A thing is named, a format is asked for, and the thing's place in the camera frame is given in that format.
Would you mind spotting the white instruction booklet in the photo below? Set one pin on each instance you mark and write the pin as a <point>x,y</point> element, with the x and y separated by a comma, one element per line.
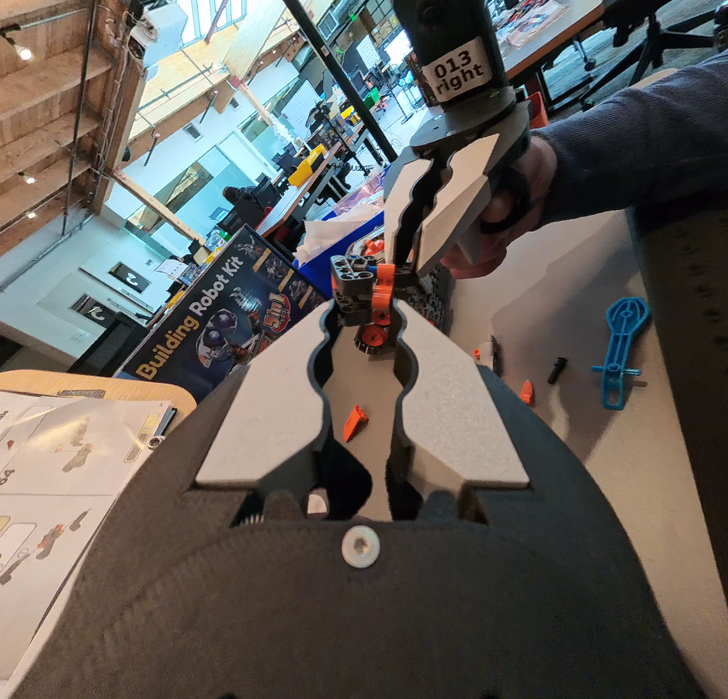
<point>57,483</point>

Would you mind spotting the black wall sign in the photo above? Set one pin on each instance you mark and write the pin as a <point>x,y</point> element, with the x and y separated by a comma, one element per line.
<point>94,311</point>
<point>131,278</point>

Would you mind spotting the white ceiling projector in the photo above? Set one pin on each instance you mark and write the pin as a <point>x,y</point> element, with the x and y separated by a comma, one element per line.
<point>165,34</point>

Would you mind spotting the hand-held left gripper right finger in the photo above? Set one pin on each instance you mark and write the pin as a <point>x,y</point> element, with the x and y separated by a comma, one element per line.
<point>455,426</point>

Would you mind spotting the yellow storage bin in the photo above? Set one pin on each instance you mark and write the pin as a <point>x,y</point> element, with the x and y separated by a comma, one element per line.
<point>307,164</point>

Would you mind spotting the whiteboard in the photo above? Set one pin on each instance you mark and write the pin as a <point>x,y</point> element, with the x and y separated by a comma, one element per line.
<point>301,107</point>

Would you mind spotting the grey orange brick assembly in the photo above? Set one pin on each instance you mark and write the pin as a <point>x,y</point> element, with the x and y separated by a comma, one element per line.
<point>352,289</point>

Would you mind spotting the grey tracked toy robot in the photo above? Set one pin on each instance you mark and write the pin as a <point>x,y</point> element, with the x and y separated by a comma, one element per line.
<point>426,306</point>

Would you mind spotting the black ceiling pole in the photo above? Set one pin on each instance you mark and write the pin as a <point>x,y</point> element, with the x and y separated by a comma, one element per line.
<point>318,45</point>

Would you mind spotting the orange wedge brick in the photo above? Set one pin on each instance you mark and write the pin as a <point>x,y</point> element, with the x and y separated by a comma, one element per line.
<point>527,393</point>
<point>355,423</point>

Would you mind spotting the white table with orange edge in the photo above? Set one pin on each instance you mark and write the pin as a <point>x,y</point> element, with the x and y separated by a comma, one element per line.
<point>580,2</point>

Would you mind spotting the blue plastic bin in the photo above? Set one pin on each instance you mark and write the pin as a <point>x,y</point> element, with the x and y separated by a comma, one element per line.
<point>318,272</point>

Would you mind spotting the dark blue robot kit box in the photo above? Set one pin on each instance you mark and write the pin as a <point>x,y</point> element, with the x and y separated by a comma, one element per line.
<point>227,312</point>

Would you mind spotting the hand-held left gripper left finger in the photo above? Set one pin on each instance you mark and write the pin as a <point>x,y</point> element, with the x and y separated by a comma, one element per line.
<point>267,414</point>

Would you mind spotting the person's right hand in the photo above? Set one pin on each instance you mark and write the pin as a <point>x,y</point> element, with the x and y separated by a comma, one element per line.
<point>543,170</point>

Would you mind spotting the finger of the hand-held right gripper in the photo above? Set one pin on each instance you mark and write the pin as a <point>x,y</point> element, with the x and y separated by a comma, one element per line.
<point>455,198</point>
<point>401,210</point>

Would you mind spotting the long wooden workbench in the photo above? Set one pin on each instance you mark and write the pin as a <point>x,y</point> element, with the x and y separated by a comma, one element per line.
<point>284,207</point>

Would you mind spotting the black connector pin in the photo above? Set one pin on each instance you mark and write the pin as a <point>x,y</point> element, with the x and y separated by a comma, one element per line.
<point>557,369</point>

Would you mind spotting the blue plastic brick tool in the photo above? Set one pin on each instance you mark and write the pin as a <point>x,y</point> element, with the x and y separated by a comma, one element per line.
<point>620,335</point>

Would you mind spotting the person's right forearm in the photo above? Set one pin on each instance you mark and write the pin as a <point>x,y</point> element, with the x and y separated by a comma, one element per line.
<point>637,142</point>

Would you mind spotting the white crumpled paper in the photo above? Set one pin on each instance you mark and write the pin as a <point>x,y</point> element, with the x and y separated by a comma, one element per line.
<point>324,235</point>

